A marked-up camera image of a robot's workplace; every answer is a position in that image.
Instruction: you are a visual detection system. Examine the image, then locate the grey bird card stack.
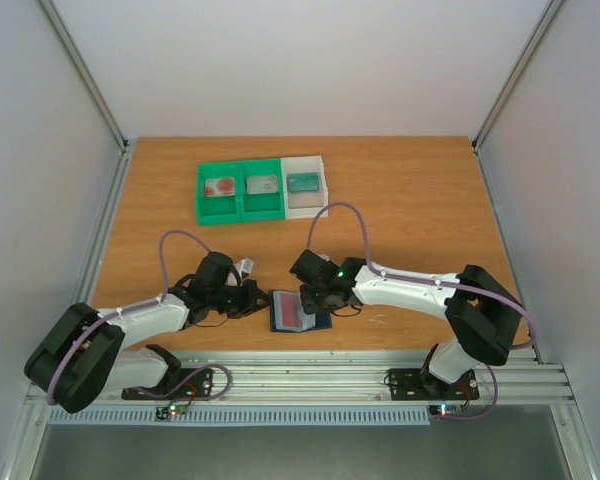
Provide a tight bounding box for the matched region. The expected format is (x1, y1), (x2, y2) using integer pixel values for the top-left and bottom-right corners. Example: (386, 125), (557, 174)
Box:
(246, 175), (279, 195)

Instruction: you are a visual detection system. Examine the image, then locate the green bin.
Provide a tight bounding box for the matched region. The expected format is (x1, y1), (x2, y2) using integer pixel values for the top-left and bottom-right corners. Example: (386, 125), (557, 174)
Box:
(195, 161), (244, 226)
(240, 158), (285, 222)

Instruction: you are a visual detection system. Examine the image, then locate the left circuit board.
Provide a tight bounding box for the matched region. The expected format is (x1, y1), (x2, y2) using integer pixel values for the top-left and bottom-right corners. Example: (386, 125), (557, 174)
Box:
(155, 404), (188, 421)

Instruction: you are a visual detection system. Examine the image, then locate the white bin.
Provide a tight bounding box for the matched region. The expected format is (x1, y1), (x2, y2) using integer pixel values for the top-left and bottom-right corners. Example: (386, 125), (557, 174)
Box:
(280, 156), (329, 220)

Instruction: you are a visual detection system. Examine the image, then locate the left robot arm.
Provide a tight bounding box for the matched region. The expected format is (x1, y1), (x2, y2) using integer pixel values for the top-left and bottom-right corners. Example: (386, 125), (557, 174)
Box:
(24, 252), (269, 413)

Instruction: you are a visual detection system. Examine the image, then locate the dark blue card holder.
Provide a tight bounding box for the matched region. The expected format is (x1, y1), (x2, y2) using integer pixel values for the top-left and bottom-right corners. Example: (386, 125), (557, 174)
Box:
(269, 290), (332, 333)

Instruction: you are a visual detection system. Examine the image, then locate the right circuit board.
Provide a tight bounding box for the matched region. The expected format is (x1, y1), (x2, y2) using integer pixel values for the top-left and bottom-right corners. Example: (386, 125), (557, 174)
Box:
(429, 403), (464, 418)

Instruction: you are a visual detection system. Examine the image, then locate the teal card stack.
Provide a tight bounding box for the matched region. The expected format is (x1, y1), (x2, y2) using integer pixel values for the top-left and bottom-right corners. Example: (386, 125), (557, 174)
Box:
(287, 172), (321, 193)

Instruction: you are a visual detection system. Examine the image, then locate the grey slotted cable duct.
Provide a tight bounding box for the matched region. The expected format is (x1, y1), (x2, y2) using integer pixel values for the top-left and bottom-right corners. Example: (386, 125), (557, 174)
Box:
(48, 405), (430, 427)

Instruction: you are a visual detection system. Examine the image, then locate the middle green bin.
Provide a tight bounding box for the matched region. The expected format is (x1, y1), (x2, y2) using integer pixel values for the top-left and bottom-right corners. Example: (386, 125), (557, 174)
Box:
(240, 158), (285, 222)

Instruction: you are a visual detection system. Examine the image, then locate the red circle card stack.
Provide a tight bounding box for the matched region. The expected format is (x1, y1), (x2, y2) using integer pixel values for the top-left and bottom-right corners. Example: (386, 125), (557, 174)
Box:
(204, 177), (236, 198)

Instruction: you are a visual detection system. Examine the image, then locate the left green bin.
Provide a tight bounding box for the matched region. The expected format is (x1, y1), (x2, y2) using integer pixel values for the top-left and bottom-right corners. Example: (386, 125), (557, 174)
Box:
(195, 161), (244, 226)

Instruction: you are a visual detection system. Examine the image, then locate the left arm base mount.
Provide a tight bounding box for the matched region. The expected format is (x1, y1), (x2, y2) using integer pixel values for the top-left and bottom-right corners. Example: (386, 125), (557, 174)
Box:
(121, 367), (214, 401)

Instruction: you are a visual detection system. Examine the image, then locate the circuit board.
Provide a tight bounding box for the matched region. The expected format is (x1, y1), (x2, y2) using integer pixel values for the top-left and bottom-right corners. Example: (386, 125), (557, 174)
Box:
(155, 404), (188, 421)
(429, 403), (464, 418)

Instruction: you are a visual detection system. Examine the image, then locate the aluminium rail frame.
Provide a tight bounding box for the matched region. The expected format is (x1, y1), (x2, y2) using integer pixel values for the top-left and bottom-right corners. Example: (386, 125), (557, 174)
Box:
(24, 349), (576, 407)

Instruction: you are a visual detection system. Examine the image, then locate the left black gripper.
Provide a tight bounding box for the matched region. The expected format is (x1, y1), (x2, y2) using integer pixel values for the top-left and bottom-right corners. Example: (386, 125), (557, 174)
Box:
(210, 280), (274, 319)

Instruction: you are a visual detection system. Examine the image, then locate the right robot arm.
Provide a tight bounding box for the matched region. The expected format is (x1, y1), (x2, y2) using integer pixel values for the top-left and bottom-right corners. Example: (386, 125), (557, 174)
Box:
(290, 249), (524, 398)

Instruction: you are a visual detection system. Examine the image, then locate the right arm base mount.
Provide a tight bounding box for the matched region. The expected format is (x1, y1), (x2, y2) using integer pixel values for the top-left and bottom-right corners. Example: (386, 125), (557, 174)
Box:
(384, 368), (480, 401)

